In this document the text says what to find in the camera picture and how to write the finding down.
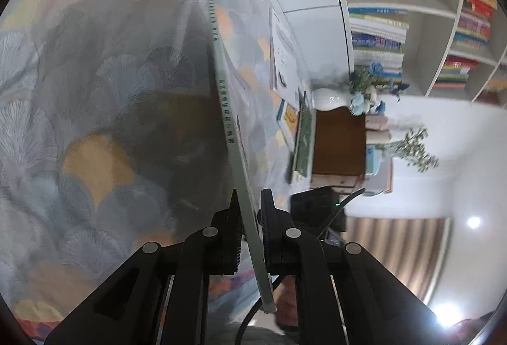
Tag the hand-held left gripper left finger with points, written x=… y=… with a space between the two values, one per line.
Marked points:
x=235 y=238

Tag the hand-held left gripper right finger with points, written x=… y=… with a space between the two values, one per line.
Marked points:
x=267 y=234

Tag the large pale-spined book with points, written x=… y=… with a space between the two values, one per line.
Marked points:
x=233 y=139

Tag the person's right hand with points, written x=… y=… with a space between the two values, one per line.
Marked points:
x=287 y=305

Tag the dark green insect book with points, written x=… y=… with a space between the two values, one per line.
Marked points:
x=305 y=143

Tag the brown wooden cabinet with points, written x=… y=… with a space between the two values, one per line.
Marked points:
x=340 y=147

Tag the light blue box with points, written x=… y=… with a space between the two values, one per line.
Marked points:
x=374 y=158

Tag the yellow chick cartoon book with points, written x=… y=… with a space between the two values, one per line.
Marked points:
x=289 y=117

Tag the cream jar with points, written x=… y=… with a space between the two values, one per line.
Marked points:
x=378 y=137

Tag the brown striped curtain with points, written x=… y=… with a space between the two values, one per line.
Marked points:
x=396 y=254

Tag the pink jar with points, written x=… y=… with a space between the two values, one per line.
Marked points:
x=376 y=122

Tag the white ribbed vase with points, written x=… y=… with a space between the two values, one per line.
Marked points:
x=328 y=99

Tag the green leafy plant sprigs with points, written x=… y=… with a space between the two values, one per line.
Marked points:
x=416 y=149

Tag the blue and white flowers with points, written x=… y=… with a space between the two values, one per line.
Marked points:
x=362 y=83

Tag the plain white cover book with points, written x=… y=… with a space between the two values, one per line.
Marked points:
x=283 y=55

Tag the round ceiling light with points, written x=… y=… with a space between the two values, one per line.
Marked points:
x=447 y=313
x=473 y=222

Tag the row of blue and white books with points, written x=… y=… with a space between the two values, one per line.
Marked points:
x=376 y=39

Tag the stack of rainbow-coloured books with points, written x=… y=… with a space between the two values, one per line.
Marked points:
x=455 y=71

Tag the row of red-spined books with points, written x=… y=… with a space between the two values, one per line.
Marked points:
x=475 y=16

